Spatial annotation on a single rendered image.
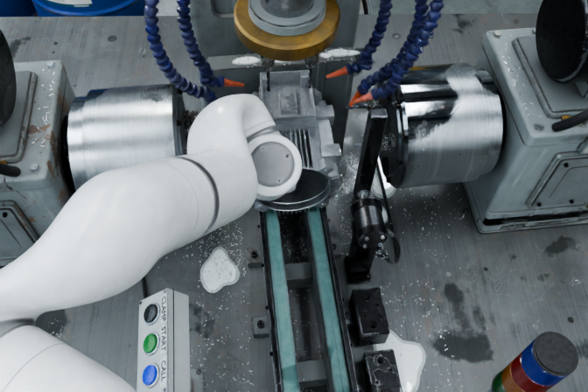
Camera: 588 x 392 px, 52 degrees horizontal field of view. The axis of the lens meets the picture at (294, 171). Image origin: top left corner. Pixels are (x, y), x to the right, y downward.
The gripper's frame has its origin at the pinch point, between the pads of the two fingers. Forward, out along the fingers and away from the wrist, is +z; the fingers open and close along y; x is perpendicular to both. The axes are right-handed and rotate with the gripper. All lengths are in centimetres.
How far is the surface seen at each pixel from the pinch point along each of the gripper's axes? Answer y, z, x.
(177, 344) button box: -16.5, -12.5, -25.4
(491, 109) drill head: 44.7, -0.3, 9.9
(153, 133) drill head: -19.2, -1.4, 10.3
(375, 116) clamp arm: 18.9, -13.9, 8.1
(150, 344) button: -20.7, -12.6, -24.9
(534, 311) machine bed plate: 55, 15, -32
